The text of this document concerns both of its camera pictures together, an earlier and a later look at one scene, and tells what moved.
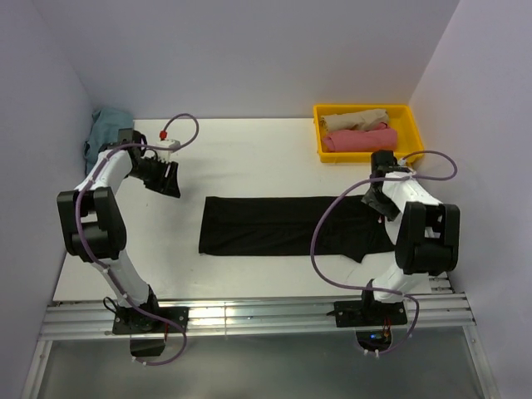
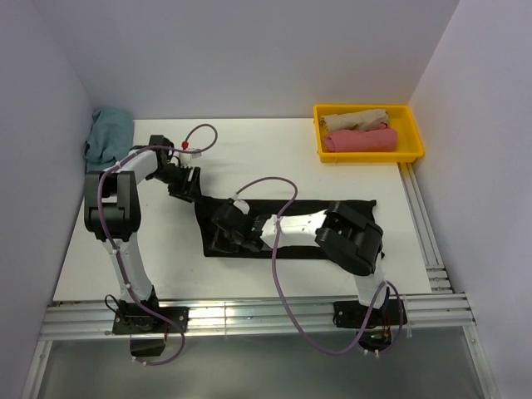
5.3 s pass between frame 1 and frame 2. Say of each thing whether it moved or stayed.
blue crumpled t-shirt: stayed
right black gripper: moved
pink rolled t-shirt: stayed
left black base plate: stayed
